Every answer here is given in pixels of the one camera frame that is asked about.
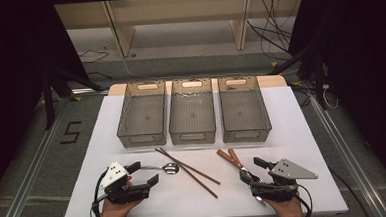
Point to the metal spoon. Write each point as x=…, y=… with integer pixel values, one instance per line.
x=170, y=168

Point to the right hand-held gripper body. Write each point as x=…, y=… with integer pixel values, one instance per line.
x=292, y=171

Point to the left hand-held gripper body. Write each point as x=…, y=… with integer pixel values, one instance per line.
x=118, y=192

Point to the person's left hand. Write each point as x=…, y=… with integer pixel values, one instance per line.
x=111, y=216

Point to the aluminium floor rail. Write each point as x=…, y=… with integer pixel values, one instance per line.
x=346, y=150
x=27, y=177

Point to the smoky transparent plastic bin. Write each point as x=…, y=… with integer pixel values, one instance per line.
x=143, y=117
x=244, y=112
x=192, y=115

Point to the black curtain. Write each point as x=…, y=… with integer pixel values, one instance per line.
x=12, y=81
x=362, y=63

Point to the black metal stand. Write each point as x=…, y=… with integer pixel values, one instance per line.
x=49, y=102
x=319, y=82

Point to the white table cover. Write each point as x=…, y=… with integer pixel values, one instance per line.
x=186, y=202

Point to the person's right hand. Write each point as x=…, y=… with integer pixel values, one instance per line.
x=290, y=212

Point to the light wooden shelf unit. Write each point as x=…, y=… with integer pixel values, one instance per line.
x=182, y=9

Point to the brown wooden chopstick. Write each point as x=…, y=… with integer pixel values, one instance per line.
x=201, y=185
x=201, y=173

